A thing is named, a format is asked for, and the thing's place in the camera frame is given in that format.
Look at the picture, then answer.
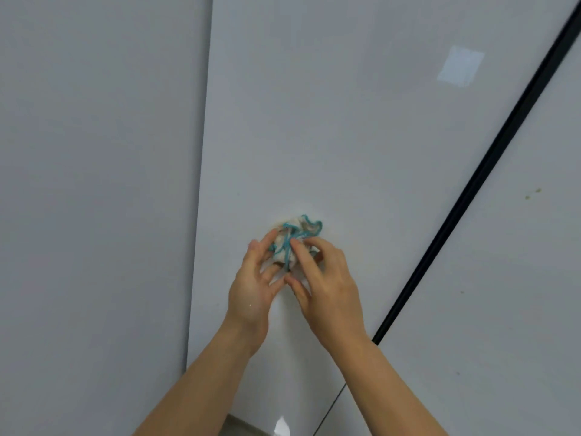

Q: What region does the person's right forearm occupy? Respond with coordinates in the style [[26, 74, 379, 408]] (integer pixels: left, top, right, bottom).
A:
[[324, 333, 450, 436]]

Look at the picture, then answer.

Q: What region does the person's left forearm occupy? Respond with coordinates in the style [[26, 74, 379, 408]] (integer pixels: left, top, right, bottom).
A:
[[133, 313, 269, 436]]

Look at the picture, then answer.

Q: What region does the person's left hand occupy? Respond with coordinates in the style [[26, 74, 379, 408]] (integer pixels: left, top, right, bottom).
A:
[[226, 229, 290, 342]]

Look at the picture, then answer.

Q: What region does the white cloth with teal trim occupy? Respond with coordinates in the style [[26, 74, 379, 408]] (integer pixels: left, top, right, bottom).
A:
[[268, 214, 324, 273]]

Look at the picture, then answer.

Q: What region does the person's right hand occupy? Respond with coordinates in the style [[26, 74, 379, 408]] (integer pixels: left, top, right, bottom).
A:
[[284, 236, 368, 355]]

